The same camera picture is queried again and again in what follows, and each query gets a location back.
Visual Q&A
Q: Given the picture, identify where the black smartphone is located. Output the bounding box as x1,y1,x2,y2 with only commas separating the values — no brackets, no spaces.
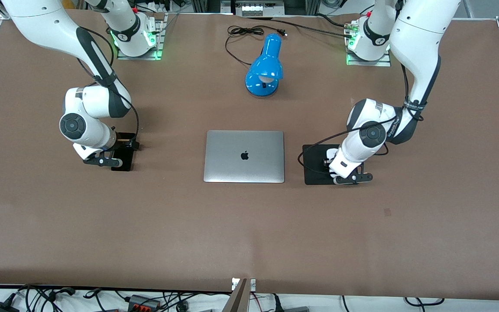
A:
111,132,137,172

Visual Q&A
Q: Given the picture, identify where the black square mouse pad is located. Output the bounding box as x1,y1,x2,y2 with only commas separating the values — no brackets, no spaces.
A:
302,144,360,186

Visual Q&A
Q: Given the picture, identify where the silver closed laptop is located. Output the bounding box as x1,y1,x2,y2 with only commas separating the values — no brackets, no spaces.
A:
203,130,285,184

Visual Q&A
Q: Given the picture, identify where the blue desk lamp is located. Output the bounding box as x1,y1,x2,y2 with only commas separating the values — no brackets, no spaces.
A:
245,33,284,98

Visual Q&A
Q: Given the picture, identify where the grey box with red buttons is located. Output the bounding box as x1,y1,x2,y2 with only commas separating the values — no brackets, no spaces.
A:
127,294,162,312

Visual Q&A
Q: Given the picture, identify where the white power strip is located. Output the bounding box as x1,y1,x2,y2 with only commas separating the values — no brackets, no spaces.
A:
241,3,285,17

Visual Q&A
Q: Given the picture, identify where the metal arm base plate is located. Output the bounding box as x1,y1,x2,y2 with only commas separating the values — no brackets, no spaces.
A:
345,21,392,67
116,12,166,61

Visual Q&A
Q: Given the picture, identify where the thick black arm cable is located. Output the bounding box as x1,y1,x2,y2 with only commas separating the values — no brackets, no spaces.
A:
246,16,354,39

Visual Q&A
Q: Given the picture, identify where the black lamp power cord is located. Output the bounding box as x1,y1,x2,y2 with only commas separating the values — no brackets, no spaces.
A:
225,25,288,66

